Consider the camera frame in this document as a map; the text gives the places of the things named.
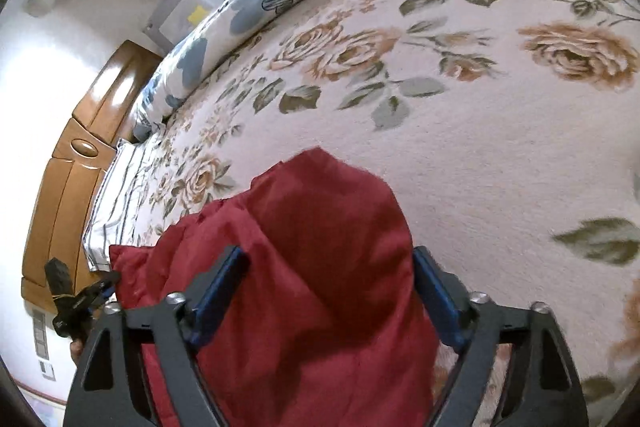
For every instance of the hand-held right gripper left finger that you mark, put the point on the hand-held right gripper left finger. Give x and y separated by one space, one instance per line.
220 287

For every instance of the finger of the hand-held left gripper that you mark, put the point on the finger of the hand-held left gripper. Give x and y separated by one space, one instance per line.
104 288

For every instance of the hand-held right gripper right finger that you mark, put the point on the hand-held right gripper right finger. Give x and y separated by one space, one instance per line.
440 297

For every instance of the red quilted coat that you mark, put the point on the red quilted coat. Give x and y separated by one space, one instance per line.
310 257

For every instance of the striped pillow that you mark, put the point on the striped pillow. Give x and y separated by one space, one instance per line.
107 207

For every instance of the wooden headboard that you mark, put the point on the wooden headboard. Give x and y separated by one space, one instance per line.
65 187

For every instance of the floral bed blanket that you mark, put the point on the floral bed blanket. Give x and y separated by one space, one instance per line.
475 132

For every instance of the wall socket panel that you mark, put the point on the wall socket panel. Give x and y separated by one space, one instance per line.
40 332

